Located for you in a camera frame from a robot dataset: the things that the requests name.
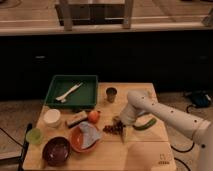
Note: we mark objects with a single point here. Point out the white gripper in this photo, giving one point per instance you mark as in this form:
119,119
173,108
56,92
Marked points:
128,117

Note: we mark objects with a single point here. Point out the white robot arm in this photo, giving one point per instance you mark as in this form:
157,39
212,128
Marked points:
199,130

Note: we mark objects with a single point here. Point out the green pepper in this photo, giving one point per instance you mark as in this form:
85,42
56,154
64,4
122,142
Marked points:
145,126

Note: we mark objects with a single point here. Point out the orange fruit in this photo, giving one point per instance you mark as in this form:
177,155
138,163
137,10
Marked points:
93,116

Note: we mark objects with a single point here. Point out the blue grey cloth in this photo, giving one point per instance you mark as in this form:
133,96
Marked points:
90,134

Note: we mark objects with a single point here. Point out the wooden block brush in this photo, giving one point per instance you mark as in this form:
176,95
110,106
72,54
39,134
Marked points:
76,119

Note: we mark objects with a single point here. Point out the orange plate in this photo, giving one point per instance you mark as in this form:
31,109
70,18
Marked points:
76,141

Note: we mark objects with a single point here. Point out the green plastic tray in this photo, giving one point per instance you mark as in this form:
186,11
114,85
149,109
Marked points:
72,92

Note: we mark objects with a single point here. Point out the white plastic fork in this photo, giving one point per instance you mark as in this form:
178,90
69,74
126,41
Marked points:
62,98

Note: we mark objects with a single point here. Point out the dark purple bowl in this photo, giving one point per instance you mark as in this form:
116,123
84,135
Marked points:
56,151

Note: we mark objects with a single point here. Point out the white small bowl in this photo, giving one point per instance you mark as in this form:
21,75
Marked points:
52,118

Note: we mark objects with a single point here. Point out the dark object on floor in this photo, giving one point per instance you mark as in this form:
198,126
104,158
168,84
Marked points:
200,99

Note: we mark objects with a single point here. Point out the green plastic cup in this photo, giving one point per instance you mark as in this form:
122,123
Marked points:
34,136

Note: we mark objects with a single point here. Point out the wooden chair frame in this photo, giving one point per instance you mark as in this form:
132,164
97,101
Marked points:
72,13

